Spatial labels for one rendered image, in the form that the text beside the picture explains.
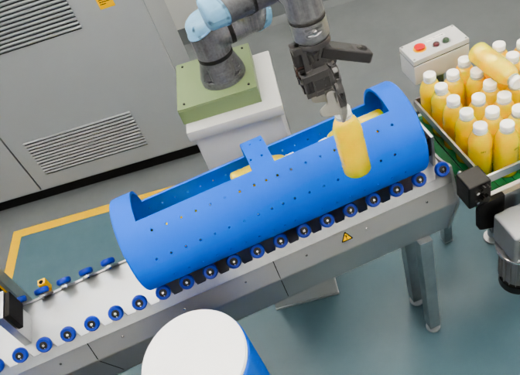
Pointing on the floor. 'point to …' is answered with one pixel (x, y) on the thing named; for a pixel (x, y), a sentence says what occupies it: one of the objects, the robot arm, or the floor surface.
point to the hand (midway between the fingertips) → (342, 110)
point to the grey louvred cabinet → (85, 87)
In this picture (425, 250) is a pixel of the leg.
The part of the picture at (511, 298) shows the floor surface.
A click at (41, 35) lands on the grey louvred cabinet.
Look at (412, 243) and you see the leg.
